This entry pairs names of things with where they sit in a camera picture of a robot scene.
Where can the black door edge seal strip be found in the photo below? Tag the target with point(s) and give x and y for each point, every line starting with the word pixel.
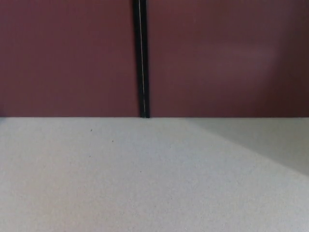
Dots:
pixel 142 60

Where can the plain maroon door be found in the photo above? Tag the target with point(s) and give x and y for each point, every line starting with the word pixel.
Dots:
pixel 67 60

